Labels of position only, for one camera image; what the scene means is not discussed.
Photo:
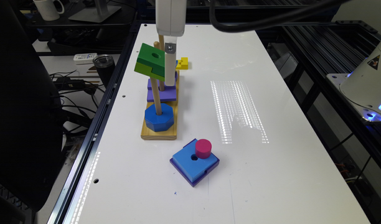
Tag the green square block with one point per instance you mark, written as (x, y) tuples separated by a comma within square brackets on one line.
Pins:
[(151, 62)]

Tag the silver monitor stand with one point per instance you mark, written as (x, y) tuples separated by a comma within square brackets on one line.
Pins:
[(98, 14)]

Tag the black power strip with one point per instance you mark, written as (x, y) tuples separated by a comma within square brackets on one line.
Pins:
[(68, 84)]

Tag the white remote device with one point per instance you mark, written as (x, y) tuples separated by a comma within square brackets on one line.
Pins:
[(81, 59)]

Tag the rear wooden peg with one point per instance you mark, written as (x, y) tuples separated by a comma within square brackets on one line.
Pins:
[(161, 42)]

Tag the magenta cylinder block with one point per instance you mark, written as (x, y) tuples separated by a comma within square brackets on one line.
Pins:
[(203, 148)]

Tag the front wooden peg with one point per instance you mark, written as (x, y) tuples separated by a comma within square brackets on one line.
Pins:
[(155, 90)]

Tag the light blue square block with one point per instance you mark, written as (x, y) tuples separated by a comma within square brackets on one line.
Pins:
[(190, 166)]

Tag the wooden peg base board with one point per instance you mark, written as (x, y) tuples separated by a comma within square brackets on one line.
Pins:
[(171, 133)]

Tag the white mug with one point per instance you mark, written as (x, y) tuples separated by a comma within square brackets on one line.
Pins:
[(48, 10)]

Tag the dark purple square block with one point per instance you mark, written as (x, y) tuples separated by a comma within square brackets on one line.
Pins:
[(195, 160)]

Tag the purple square block on peg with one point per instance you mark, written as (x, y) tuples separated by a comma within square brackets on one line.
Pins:
[(169, 94)]

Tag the blue octagon block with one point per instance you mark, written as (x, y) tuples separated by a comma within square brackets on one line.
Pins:
[(161, 122)]

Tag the middle wooden peg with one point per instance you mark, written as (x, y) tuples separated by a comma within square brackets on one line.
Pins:
[(161, 85)]

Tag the wooden peg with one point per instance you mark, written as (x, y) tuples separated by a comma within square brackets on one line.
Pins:
[(161, 85), (161, 42), (155, 90)]

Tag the yellow notched block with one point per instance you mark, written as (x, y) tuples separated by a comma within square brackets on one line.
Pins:
[(183, 63)]

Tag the black office chair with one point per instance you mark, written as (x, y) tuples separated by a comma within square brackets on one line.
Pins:
[(30, 116)]

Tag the black tumbler cup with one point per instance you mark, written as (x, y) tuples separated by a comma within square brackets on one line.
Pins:
[(105, 66)]

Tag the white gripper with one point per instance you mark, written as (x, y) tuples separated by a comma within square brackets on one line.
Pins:
[(170, 21)]

